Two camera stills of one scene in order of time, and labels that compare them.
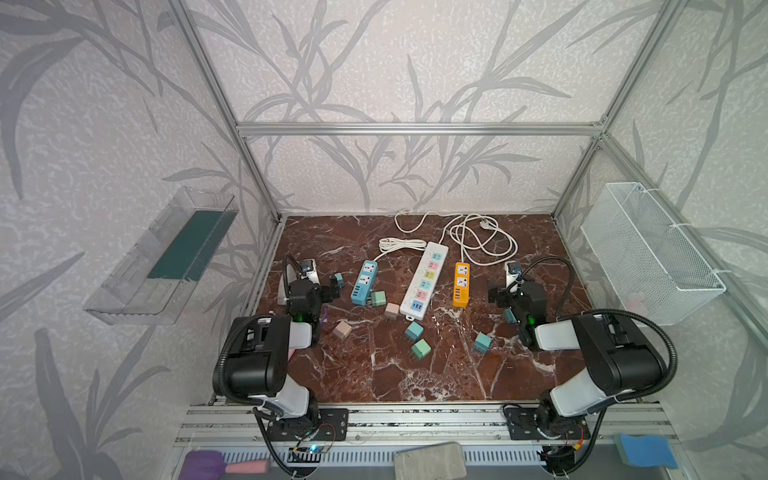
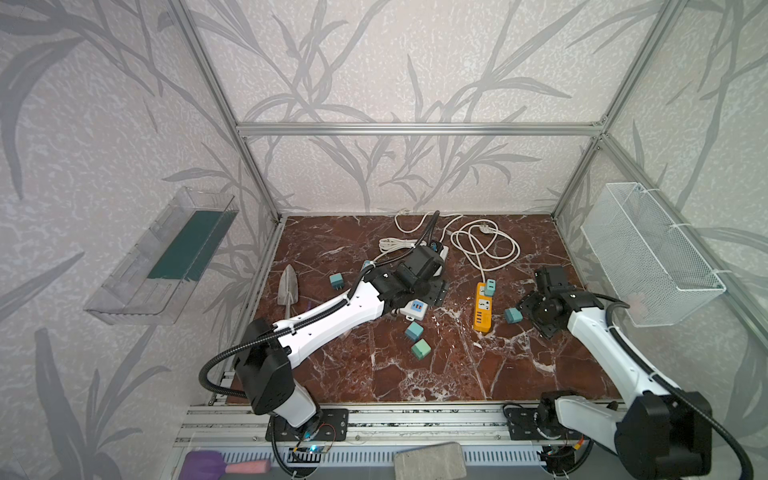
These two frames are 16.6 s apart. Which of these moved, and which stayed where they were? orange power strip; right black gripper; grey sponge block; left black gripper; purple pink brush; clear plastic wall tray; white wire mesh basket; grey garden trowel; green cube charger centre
Moved: orange power strip; left black gripper; right black gripper
Stayed: grey garden trowel; grey sponge block; white wire mesh basket; purple pink brush; clear plastic wall tray; green cube charger centre
